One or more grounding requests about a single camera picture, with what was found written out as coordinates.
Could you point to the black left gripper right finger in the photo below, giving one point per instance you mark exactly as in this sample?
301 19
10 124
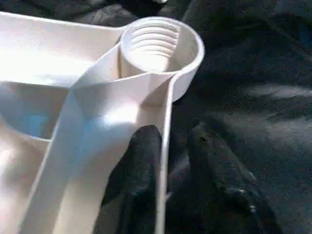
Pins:
214 185

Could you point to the black mat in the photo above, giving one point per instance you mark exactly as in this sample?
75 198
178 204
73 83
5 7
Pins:
243 73

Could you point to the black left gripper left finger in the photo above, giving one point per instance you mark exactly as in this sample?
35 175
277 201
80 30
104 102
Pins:
141 170

